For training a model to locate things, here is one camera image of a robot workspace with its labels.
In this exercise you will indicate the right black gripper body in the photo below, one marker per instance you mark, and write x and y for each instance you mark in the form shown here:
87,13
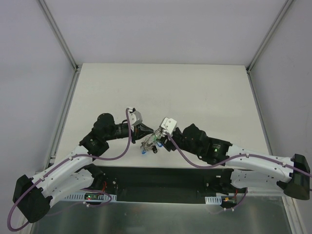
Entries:
168,142

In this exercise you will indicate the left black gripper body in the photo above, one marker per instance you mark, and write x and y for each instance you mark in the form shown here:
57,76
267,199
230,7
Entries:
136,131

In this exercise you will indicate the metal disc keyring organizer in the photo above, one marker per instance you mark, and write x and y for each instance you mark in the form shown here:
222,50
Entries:
149,142

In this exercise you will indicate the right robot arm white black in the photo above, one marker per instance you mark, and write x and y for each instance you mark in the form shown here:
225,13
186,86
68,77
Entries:
291,175

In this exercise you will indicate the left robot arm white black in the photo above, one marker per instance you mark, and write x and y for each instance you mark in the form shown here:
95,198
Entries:
34,196

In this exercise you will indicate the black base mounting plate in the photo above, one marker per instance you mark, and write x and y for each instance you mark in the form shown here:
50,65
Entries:
162,185

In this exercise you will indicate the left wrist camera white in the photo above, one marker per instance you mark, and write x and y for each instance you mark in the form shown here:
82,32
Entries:
134,117

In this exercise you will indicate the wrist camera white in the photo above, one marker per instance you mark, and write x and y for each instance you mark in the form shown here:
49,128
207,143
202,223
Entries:
168,125
134,117

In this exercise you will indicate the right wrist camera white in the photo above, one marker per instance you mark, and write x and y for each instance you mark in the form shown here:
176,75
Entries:
168,125

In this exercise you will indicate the black tag key on ring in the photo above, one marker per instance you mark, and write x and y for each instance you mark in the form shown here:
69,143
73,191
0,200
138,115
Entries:
154,148

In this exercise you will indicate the right slotted cable duct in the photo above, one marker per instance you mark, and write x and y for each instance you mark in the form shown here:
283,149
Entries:
213,200

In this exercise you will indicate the slotted cable duct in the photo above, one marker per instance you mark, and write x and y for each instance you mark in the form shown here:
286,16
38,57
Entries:
213,200
90,196

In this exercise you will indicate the left slotted cable duct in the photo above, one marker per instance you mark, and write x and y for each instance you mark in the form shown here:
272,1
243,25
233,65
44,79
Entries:
90,196

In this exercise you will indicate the left aluminium frame post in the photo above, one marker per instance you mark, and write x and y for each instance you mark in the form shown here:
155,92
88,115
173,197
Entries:
57,33

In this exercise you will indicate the aluminium frame post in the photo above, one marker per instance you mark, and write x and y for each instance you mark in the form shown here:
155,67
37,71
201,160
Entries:
270,33
57,33

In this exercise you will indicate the right aluminium frame post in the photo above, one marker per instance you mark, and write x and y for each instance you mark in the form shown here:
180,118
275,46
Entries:
270,33

